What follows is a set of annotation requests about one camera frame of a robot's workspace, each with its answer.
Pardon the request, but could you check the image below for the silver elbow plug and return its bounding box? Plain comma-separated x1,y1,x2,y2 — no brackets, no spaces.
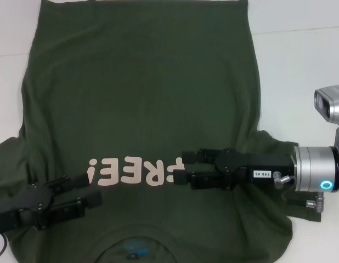
272,171,295,189

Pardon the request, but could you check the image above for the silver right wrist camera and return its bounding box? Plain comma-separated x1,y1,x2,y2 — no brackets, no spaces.
314,84,339,124

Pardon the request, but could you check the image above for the dark left gripper cable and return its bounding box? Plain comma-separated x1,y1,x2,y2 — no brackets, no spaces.
0,232,8,255

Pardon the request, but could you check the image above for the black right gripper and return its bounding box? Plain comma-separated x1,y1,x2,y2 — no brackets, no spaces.
173,147,297,192

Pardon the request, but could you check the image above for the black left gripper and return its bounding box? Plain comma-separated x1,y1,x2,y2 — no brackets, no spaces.
0,173,104,235

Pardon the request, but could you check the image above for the silver threaded cable connector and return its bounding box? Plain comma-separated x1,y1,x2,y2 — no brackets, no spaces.
305,192,324,214

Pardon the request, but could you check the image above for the dark green printed T-shirt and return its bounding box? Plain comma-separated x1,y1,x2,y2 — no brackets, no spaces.
0,0,323,263

